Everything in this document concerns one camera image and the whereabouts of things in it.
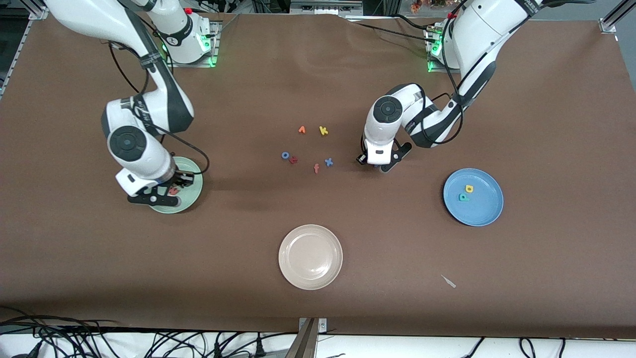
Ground beige plate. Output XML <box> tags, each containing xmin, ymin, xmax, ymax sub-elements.
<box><xmin>278</xmin><ymin>224</ymin><xmax>344</xmax><ymax>290</ymax></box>

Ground thin black power cable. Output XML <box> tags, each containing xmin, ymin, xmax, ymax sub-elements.
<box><xmin>393</xmin><ymin>14</ymin><xmax>438</xmax><ymax>29</ymax></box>
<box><xmin>354</xmin><ymin>22</ymin><xmax>433</xmax><ymax>39</ymax></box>

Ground long black cable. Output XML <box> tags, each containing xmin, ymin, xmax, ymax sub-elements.
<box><xmin>0</xmin><ymin>314</ymin><xmax>120</xmax><ymax>330</ymax></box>

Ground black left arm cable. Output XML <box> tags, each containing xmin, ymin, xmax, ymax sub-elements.
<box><xmin>359</xmin><ymin>0</ymin><xmax>597</xmax><ymax>150</ymax></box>

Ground brown table cover sheet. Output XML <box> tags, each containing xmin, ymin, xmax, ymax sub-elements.
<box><xmin>0</xmin><ymin>9</ymin><xmax>636</xmax><ymax>339</ymax></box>

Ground long aluminium rail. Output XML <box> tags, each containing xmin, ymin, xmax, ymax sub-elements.
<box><xmin>0</xmin><ymin>0</ymin><xmax>50</xmax><ymax>97</ymax></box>

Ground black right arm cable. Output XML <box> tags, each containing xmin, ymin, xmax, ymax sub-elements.
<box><xmin>107</xmin><ymin>42</ymin><xmax>210</xmax><ymax>176</ymax></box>

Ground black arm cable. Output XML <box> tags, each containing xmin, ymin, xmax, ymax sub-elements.
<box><xmin>107</xmin><ymin>42</ymin><xmax>210</xmax><ymax>176</ymax></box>
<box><xmin>359</xmin><ymin>0</ymin><xmax>597</xmax><ymax>150</ymax></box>

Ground aluminium profile beam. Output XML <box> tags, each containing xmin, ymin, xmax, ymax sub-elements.
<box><xmin>286</xmin><ymin>318</ymin><xmax>318</xmax><ymax>358</ymax></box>

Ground orange dried flowers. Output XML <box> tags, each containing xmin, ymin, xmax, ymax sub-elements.
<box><xmin>410</xmin><ymin>0</ymin><xmax>450</xmax><ymax>13</ymax></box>

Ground grey metal box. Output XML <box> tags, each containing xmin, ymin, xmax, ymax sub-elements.
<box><xmin>290</xmin><ymin>0</ymin><xmax>363</xmax><ymax>15</ymax></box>

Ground light green plate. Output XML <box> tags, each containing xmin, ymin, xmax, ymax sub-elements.
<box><xmin>149</xmin><ymin>157</ymin><xmax>204</xmax><ymax>214</ymax></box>

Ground blue plate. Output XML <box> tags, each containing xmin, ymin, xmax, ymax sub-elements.
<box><xmin>443</xmin><ymin>168</ymin><xmax>504</xmax><ymax>227</ymax></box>

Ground short aluminium profile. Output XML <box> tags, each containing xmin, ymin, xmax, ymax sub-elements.
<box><xmin>599</xmin><ymin>0</ymin><xmax>636</xmax><ymax>34</ymax></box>

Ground thick black cable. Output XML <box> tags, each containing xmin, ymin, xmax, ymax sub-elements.
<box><xmin>12</xmin><ymin>341</ymin><xmax>45</xmax><ymax>358</ymax></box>

